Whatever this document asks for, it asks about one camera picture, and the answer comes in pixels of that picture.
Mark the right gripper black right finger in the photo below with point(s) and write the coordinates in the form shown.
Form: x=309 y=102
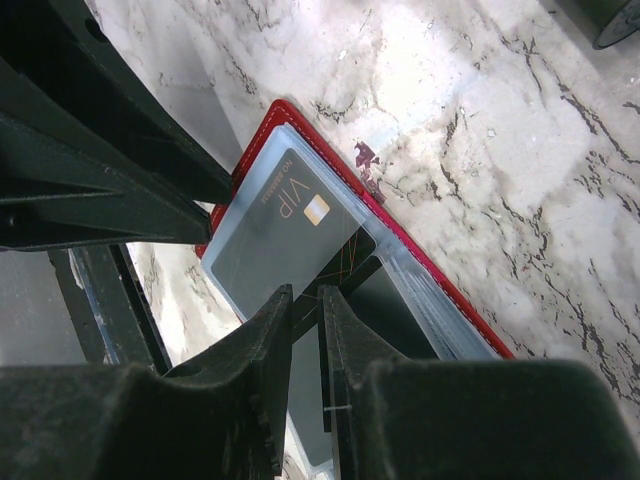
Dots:
x=391 y=417

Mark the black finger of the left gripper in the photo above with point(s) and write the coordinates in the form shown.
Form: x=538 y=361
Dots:
x=60 y=47
x=63 y=186

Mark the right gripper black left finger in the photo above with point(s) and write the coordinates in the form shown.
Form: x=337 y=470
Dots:
x=219 y=415

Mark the grey credit card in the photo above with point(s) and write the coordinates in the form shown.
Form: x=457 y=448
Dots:
x=293 y=229

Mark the red card holder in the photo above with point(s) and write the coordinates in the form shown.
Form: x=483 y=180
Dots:
x=397 y=290

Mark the black T-shaped part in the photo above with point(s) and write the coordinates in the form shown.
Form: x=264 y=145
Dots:
x=604 y=22

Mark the black mounting base rail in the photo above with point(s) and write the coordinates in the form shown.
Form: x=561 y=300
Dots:
x=109 y=311

